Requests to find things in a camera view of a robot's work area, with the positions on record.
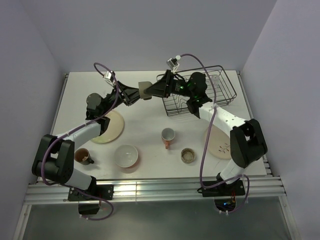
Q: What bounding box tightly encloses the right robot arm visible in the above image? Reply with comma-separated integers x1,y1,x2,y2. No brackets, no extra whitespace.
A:
139,70,268,195

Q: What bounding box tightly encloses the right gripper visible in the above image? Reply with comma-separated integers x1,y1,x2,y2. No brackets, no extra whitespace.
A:
143,69,194,99

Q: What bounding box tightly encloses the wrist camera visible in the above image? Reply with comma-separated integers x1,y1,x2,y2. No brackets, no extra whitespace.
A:
166,55,181,73
103,71,114,86

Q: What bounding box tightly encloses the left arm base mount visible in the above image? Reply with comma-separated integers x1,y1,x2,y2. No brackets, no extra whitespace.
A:
67,184,114,221

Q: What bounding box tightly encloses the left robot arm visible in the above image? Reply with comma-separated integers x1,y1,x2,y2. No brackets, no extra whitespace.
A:
31,81,140,200

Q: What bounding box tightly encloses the white bowl orange outside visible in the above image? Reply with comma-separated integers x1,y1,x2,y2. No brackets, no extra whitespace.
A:
114,144,139,168

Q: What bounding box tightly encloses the grey-green ceramic cup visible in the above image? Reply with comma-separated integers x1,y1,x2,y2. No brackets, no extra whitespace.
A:
138,81,152,101

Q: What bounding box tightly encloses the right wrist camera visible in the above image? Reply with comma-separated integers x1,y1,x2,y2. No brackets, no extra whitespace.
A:
166,55,181,73

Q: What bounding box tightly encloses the black wire dish rack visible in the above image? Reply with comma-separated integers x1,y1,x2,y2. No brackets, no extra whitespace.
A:
162,65,237,117

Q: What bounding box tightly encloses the orange mug white inside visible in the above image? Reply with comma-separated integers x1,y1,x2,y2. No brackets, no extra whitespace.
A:
161,127,176,150

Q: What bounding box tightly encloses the pink and cream plate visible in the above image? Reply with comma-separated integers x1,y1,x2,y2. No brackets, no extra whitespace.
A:
207,125,231,160

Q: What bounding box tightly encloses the aluminium frame rail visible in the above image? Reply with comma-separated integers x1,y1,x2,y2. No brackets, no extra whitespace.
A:
23,175,287,205

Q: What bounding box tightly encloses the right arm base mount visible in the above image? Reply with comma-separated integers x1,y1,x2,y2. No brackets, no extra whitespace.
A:
197,179,246,212

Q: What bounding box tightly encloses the small beige speckled cup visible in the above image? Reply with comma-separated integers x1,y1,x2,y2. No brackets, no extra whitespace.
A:
180,148,196,164

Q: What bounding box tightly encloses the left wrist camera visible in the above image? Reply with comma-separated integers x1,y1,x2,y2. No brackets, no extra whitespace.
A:
103,71,114,86

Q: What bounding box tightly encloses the green and cream plate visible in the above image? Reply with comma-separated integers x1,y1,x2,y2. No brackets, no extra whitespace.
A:
91,110,125,144

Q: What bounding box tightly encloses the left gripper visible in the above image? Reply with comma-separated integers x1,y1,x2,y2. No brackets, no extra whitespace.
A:
101,81,146,116

